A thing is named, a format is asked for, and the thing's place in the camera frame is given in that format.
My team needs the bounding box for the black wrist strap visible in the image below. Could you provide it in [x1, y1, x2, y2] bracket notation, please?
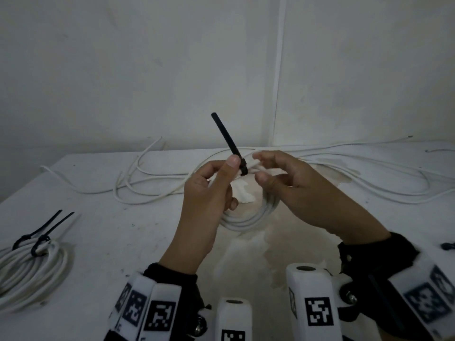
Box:
[337, 232, 422, 334]
[142, 262, 213, 341]

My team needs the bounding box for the white marker wristband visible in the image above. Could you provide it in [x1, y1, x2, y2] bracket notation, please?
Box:
[107, 271, 182, 341]
[387, 245, 455, 341]

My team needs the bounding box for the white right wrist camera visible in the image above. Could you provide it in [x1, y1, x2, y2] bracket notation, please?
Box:
[285, 263, 345, 341]

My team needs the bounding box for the large white cable coil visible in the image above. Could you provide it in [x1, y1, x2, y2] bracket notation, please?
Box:
[0, 239, 70, 314]

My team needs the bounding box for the white right marker wristband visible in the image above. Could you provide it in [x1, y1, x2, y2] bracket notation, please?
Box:
[387, 245, 455, 341]

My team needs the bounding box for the black cable tie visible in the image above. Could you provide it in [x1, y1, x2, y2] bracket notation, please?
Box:
[12, 210, 63, 251]
[31, 211, 75, 257]
[211, 112, 250, 177]

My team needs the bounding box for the person's left hand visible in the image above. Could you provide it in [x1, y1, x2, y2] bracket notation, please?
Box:
[158, 154, 241, 275]

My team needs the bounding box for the person's right hand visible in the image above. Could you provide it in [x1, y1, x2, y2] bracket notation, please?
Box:
[252, 150, 391, 245]

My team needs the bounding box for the white left marker wristband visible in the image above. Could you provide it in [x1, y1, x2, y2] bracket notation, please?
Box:
[107, 271, 182, 341]

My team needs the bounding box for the black right wrist strap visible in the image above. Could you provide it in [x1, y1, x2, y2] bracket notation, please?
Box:
[337, 232, 422, 334]

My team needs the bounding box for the long loose white cable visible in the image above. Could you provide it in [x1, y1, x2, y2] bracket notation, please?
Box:
[113, 137, 256, 206]
[40, 163, 200, 196]
[274, 136, 455, 205]

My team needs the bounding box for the black left wrist strap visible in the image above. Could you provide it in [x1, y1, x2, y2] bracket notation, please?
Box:
[142, 262, 213, 341]

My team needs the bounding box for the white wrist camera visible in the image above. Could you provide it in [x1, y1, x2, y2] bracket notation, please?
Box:
[214, 298, 254, 341]
[285, 263, 345, 341]

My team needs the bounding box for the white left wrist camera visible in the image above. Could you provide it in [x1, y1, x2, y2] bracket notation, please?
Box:
[214, 298, 254, 341]

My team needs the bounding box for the small white cable coil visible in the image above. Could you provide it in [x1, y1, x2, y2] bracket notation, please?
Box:
[197, 149, 282, 232]

